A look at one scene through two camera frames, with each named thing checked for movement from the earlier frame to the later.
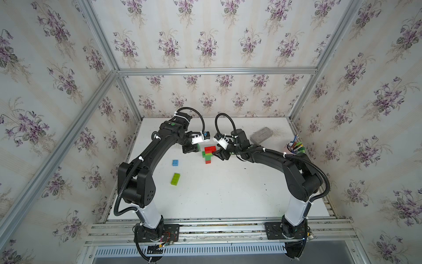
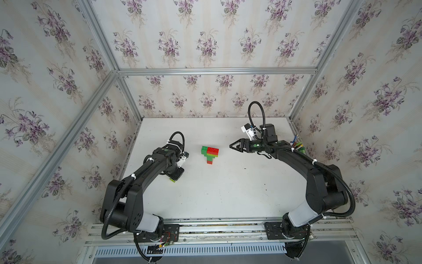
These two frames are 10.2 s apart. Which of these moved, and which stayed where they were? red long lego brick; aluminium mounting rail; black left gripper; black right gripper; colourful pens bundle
Moved: black right gripper; black left gripper
Stayed: aluminium mounting rail; colourful pens bundle; red long lego brick
